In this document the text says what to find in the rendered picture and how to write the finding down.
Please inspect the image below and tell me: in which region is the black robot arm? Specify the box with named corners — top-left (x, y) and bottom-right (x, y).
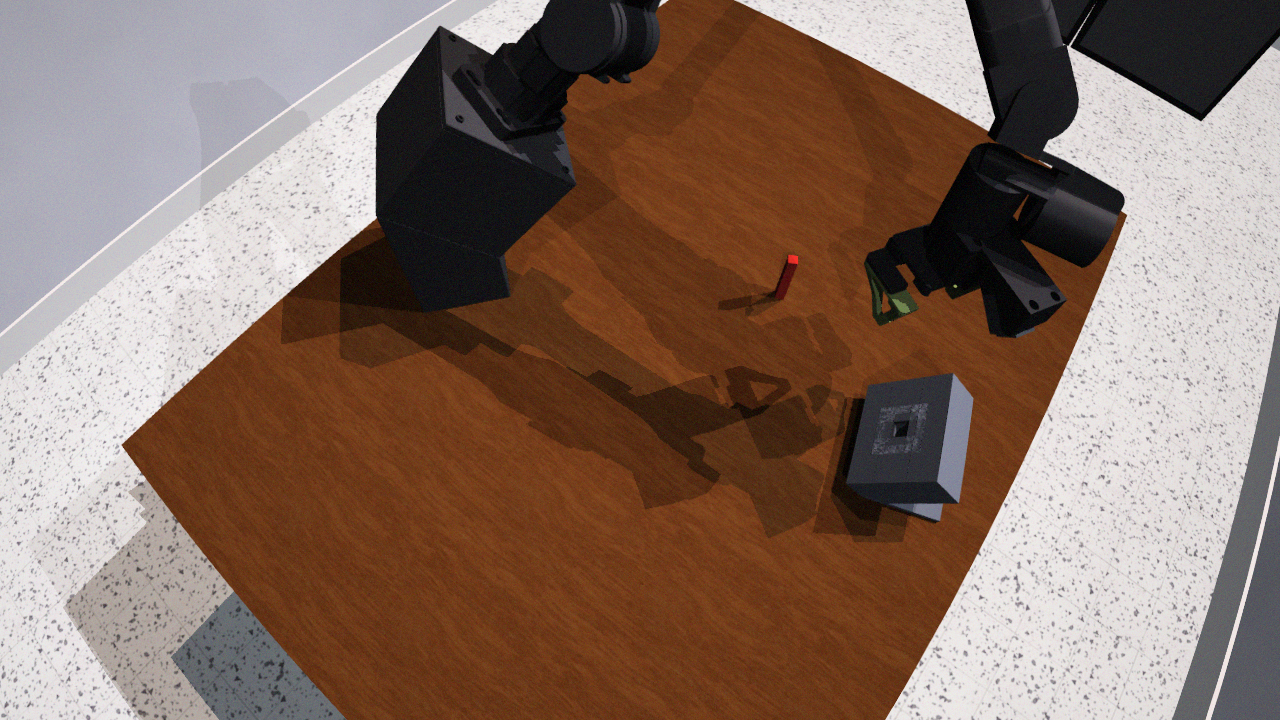
top-left (452, 0), bottom-right (1125, 338)

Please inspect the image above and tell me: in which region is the dark grey panel with slot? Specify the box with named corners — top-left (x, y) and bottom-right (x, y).
top-left (846, 373), bottom-right (973, 521)

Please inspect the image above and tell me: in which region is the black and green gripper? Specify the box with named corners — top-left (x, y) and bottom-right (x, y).
top-left (864, 195), bottom-right (1006, 325)

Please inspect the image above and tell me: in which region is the red rectangular bar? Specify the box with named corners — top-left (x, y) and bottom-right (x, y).
top-left (774, 255), bottom-right (797, 300)

